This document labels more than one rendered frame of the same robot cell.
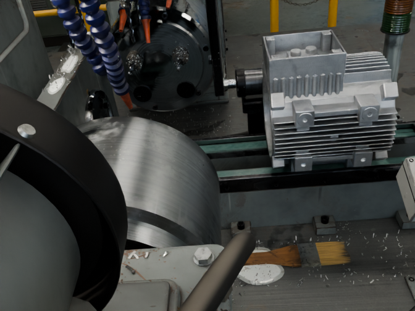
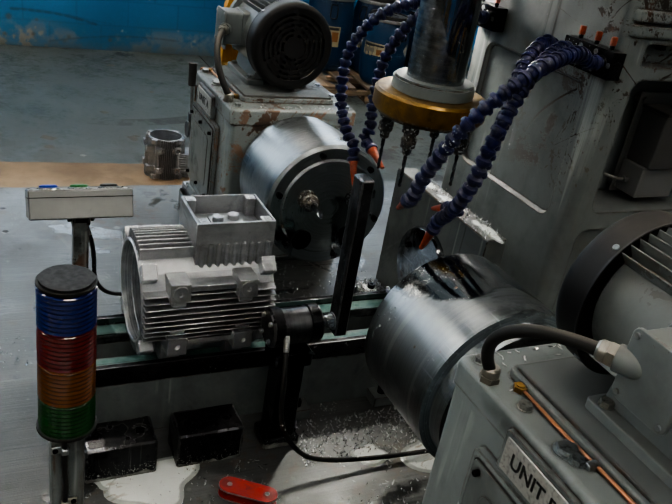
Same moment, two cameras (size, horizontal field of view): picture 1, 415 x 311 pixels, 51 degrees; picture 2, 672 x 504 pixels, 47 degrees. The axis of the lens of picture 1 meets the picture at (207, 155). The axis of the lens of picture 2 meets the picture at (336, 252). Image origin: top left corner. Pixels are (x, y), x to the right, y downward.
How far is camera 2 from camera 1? 177 cm
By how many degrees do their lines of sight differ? 110
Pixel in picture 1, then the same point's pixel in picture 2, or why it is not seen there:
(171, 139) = (292, 151)
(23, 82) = (499, 223)
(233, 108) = not seen: outside the picture
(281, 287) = not seen: hidden behind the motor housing
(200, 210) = (258, 152)
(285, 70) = (238, 205)
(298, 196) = not seen: hidden behind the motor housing
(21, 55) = (514, 209)
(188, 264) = (243, 105)
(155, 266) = (255, 105)
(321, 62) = (204, 201)
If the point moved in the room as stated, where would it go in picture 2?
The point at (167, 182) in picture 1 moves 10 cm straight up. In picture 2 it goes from (277, 136) to (283, 86)
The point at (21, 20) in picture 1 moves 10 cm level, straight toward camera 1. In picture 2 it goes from (548, 202) to (496, 181)
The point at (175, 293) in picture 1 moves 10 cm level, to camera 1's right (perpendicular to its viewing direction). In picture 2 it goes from (241, 95) to (195, 95)
